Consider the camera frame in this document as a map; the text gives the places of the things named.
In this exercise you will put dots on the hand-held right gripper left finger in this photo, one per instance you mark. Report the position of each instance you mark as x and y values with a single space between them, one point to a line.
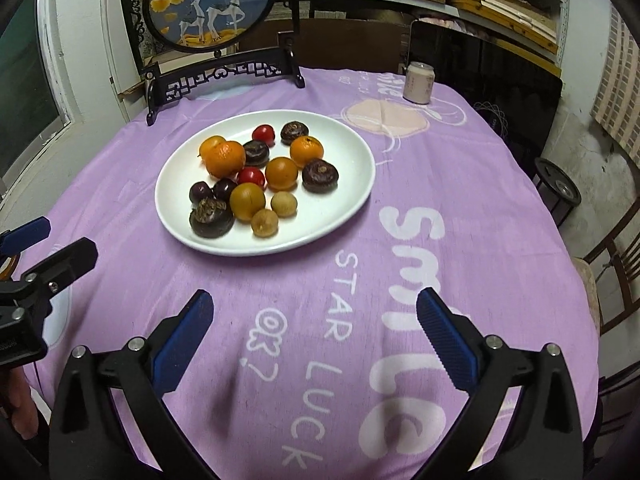
182 340

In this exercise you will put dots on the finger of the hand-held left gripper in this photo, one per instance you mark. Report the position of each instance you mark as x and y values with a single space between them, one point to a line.
65 260
25 234

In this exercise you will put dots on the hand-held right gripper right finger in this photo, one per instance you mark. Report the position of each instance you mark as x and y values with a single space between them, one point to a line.
445 340

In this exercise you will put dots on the dark water chestnut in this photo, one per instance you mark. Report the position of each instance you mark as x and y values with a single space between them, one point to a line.
293 131
211 217
256 152
320 175

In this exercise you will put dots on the tan longan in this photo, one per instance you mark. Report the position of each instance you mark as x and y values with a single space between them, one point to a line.
284 204
264 222

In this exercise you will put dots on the dark purple plum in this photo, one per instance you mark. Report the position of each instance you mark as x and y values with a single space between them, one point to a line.
200 192
225 189

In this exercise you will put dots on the yellow orange round fruit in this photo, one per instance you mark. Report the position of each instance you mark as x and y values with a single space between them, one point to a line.
247 201

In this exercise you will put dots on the red cherry tomato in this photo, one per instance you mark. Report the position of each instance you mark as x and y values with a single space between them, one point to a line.
263 133
250 176

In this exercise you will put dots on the white oval plate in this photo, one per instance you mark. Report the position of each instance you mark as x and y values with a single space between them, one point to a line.
340 195

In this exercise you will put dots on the large orange mandarin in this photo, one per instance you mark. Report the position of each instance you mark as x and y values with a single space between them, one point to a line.
225 160

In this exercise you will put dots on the small smooth orange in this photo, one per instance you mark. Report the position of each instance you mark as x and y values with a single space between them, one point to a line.
209 145
281 173

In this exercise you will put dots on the person's left hand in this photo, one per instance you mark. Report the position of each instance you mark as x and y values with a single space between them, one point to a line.
20 400

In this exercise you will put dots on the purple printed tablecloth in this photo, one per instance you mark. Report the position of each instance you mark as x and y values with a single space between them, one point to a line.
350 285

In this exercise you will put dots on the wooden chair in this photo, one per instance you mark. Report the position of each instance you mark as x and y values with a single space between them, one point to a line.
615 255

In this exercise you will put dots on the black round stool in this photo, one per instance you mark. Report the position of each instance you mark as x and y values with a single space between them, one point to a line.
557 185

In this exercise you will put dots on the wood framed white board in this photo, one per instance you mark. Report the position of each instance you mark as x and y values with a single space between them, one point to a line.
120 35

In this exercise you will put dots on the small orange with stem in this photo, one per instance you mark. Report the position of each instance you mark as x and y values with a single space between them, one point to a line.
306 151

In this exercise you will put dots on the pale drink can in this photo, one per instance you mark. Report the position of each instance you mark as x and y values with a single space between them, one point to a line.
419 82

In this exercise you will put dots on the round painted screen black stand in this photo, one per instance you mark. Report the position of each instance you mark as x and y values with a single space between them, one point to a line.
210 5

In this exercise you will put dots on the tile patterned sheet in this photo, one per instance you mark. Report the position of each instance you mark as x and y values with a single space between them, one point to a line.
617 90

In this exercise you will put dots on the window with white frame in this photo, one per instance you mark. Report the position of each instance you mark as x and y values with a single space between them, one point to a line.
30 85

